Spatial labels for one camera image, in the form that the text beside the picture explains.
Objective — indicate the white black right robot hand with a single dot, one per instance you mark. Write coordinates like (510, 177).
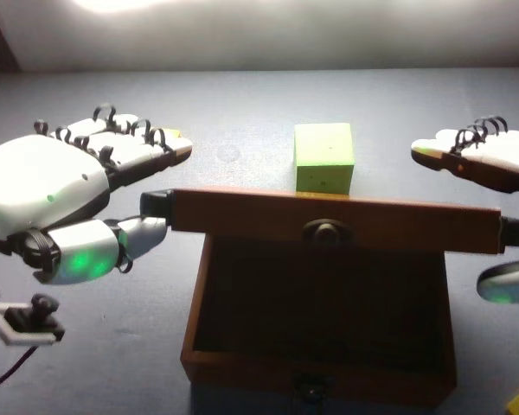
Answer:
(493, 151)

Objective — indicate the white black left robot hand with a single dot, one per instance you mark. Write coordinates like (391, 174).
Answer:
(34, 177)

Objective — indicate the open wooden box base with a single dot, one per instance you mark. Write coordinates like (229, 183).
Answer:
(320, 372)

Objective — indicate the light green cube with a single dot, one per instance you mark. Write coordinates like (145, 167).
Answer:
(324, 147)

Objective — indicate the grey table cloth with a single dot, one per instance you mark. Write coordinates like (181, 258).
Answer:
(112, 367)

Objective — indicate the white black wrist camera bracket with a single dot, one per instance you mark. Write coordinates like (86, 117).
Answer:
(30, 322)

